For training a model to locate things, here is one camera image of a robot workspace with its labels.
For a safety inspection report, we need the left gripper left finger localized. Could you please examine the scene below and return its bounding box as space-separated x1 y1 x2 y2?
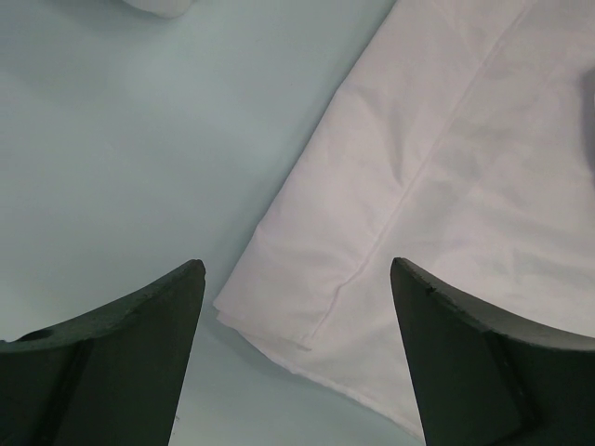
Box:
1 260 205 445

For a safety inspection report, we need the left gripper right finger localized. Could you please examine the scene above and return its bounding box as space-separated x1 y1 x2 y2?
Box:
390 258 594 445

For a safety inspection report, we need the white long sleeve shirt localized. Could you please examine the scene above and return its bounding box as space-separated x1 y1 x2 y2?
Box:
214 1 594 439

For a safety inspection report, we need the white plastic bin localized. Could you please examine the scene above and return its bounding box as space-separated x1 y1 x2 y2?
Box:
124 0 194 19

